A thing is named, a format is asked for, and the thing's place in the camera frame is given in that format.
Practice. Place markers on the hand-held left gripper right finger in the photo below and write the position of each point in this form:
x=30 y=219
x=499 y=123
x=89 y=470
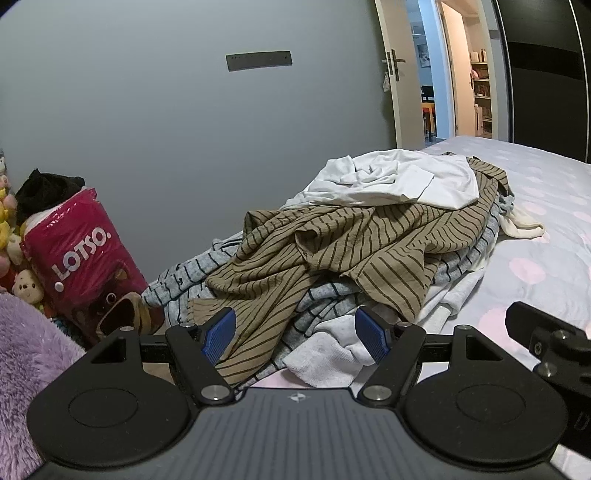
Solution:
x=371 y=334

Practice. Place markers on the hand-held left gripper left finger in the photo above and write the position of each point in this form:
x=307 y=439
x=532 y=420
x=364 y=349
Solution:
x=220 y=334

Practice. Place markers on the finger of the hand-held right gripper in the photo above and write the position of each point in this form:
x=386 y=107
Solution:
x=531 y=323

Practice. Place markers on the white t-shirt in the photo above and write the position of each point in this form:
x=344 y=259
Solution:
x=401 y=180

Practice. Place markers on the white sweatshirt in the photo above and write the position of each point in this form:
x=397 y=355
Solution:
x=323 y=355

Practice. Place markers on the grey striped shirt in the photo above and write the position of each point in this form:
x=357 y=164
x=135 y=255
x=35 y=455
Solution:
x=184 y=277

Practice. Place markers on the brown striped shirt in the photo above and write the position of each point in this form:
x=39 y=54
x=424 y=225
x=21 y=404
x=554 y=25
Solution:
x=323 y=244

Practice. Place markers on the pink plastic bag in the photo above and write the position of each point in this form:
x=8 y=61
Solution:
x=78 y=258

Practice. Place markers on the purple fluffy blanket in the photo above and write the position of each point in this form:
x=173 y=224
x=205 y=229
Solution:
x=27 y=360

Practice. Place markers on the pile of plush toys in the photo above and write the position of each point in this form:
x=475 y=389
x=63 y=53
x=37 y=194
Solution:
x=14 y=249

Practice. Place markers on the orange chair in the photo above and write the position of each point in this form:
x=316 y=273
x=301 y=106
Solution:
x=428 y=117

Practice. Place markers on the black cloth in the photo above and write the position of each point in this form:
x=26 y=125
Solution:
x=46 y=191

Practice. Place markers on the white door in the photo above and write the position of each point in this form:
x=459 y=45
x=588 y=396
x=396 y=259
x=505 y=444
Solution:
x=401 y=101

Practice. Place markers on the black wardrobe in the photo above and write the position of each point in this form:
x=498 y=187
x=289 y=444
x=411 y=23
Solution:
x=545 y=83

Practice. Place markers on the hallway shelf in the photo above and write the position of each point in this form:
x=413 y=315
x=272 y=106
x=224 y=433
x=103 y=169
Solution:
x=480 y=87

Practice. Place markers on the dark wall plate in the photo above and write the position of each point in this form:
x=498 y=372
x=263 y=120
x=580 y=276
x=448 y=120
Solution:
x=258 y=61

